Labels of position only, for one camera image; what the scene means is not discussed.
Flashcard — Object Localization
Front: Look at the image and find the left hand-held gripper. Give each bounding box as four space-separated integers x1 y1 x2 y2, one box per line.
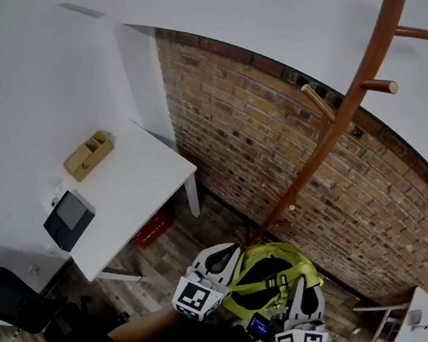
171 235 244 327

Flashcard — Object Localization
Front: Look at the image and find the yellow-green black backpack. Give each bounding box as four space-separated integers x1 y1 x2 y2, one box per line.
219 236 330 330

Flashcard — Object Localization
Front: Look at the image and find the wooden coat stand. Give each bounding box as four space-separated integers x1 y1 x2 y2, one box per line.
243 0 428 270

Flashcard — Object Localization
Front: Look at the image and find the person's left forearm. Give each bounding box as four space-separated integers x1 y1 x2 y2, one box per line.
105 300 186 342

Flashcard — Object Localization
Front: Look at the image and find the small black screen device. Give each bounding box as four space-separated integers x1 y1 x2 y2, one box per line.
246 313 277 342

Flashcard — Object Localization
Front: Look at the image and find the red box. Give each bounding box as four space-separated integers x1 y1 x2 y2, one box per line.
130 206 175 254

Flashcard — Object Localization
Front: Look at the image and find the small white grey device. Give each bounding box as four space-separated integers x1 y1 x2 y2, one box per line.
405 308 428 334

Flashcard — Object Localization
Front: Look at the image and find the white desk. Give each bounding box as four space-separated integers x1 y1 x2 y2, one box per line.
35 110 212 295

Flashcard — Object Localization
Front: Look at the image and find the black box with grey lid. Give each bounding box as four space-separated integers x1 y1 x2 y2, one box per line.
39 186 100 257

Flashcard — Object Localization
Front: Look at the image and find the wooden desk organizer box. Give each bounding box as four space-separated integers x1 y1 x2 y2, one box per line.
61 126 117 187

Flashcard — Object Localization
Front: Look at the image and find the black mesh office chair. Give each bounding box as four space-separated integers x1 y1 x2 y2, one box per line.
0 263 119 342

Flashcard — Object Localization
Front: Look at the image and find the light wooden frame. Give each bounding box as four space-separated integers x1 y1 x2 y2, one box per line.
347 297 412 342

